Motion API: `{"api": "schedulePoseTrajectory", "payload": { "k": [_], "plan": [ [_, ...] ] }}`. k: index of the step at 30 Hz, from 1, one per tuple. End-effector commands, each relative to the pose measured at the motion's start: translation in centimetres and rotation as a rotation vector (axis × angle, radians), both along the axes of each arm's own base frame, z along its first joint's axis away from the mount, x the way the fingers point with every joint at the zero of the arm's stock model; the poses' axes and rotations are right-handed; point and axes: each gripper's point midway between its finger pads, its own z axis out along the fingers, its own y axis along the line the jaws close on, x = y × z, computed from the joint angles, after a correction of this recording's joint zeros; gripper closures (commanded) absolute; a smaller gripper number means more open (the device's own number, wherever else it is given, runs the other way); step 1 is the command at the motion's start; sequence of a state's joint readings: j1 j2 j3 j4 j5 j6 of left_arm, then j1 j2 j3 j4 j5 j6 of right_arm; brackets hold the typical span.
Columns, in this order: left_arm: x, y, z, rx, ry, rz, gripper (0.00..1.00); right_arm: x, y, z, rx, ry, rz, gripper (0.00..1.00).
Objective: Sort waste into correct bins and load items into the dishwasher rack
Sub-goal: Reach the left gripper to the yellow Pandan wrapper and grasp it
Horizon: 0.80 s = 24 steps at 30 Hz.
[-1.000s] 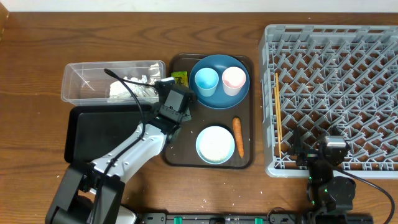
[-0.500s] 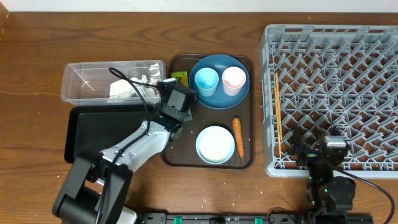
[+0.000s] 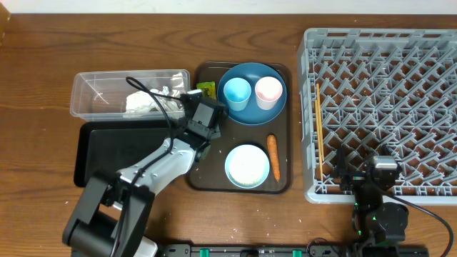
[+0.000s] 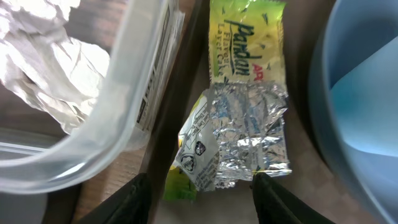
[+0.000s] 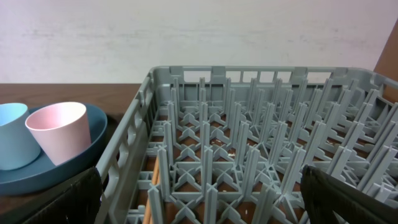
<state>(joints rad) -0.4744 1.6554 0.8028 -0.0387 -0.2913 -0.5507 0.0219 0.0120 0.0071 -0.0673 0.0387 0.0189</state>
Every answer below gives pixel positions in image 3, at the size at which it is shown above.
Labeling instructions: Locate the clear plastic bin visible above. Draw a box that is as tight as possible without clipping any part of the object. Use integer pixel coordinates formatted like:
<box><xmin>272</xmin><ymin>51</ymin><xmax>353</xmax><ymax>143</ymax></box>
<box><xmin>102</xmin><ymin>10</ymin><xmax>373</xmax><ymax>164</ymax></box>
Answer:
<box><xmin>70</xmin><ymin>69</ymin><xmax>190</xmax><ymax>121</ymax></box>

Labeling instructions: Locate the dark blue plate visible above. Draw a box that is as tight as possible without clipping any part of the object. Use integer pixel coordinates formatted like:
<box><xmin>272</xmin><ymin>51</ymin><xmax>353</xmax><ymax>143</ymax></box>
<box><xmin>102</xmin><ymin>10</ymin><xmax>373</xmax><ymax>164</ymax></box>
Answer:
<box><xmin>217</xmin><ymin>63</ymin><xmax>287</xmax><ymax>126</ymax></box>

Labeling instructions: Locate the white tissue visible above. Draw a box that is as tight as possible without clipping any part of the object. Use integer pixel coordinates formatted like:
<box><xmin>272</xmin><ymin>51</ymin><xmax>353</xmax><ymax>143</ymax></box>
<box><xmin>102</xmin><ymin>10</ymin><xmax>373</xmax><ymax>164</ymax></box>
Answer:
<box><xmin>150</xmin><ymin>86</ymin><xmax>185</xmax><ymax>112</ymax></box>
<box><xmin>126</xmin><ymin>91</ymin><xmax>156</xmax><ymax>113</ymax></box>

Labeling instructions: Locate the orange carrot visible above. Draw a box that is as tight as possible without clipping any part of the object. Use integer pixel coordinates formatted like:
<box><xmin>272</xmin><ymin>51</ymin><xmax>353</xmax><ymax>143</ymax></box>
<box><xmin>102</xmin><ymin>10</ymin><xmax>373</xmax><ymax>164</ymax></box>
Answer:
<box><xmin>267</xmin><ymin>134</ymin><xmax>281</xmax><ymax>181</ymax></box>

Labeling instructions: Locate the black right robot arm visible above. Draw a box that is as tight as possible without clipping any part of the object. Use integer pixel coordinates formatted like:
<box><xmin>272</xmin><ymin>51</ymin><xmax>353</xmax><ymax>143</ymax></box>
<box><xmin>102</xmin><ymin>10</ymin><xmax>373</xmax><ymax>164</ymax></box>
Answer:
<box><xmin>331</xmin><ymin>148</ymin><xmax>409</xmax><ymax>256</ymax></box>

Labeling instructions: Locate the yellow green snack wrapper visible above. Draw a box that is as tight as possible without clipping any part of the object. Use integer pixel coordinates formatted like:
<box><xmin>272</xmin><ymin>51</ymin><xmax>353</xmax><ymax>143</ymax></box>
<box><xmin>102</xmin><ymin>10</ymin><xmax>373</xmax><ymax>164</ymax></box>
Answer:
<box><xmin>196</xmin><ymin>81</ymin><xmax>217</xmax><ymax>99</ymax></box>

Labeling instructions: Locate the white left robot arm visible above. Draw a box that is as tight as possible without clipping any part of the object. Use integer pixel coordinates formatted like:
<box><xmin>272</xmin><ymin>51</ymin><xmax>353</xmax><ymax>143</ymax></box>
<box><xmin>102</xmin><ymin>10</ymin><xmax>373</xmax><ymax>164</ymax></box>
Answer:
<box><xmin>62</xmin><ymin>96</ymin><xmax>229</xmax><ymax>256</ymax></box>

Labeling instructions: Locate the black tray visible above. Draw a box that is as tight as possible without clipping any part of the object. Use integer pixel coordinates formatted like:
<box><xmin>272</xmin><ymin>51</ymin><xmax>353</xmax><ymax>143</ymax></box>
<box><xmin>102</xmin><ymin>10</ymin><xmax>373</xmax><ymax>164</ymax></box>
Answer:
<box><xmin>74</xmin><ymin>120</ymin><xmax>169</xmax><ymax>187</ymax></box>

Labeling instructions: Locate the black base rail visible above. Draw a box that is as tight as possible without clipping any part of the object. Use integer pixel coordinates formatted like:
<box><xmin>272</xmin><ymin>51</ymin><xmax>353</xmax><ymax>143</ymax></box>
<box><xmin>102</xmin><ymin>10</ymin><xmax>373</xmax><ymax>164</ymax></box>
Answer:
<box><xmin>154</xmin><ymin>242</ymin><xmax>430</xmax><ymax>257</ymax></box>

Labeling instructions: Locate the grey dishwasher rack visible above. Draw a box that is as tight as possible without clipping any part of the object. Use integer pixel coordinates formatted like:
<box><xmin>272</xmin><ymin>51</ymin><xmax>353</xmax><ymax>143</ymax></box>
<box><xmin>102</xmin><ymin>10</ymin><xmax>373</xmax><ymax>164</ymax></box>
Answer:
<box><xmin>297</xmin><ymin>28</ymin><xmax>456</xmax><ymax>206</ymax></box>

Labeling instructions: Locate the light blue bowl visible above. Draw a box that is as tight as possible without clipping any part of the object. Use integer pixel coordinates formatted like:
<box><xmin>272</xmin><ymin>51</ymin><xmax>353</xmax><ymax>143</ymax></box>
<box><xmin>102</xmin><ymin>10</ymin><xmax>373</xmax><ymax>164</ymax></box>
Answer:
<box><xmin>224</xmin><ymin>144</ymin><xmax>270</xmax><ymax>189</ymax></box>

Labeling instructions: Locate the pink cup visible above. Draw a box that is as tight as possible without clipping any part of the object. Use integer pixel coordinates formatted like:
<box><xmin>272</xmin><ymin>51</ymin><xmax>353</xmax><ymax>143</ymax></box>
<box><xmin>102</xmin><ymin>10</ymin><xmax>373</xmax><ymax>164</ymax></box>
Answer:
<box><xmin>255</xmin><ymin>76</ymin><xmax>283</xmax><ymax>110</ymax></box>

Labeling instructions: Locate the wooden chopstick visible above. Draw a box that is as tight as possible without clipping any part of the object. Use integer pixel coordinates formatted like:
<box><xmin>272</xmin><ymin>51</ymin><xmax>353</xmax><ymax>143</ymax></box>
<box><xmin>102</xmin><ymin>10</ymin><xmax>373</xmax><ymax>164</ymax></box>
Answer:
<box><xmin>315</xmin><ymin>102</ymin><xmax>323</xmax><ymax>182</ymax></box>
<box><xmin>316</xmin><ymin>83</ymin><xmax>325</xmax><ymax>164</ymax></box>

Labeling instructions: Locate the light blue cup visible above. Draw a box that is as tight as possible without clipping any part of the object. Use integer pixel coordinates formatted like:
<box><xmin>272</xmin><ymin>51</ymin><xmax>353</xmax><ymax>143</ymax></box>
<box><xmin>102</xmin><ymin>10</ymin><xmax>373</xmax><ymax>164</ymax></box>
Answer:
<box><xmin>223</xmin><ymin>78</ymin><xmax>251</xmax><ymax>111</ymax></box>

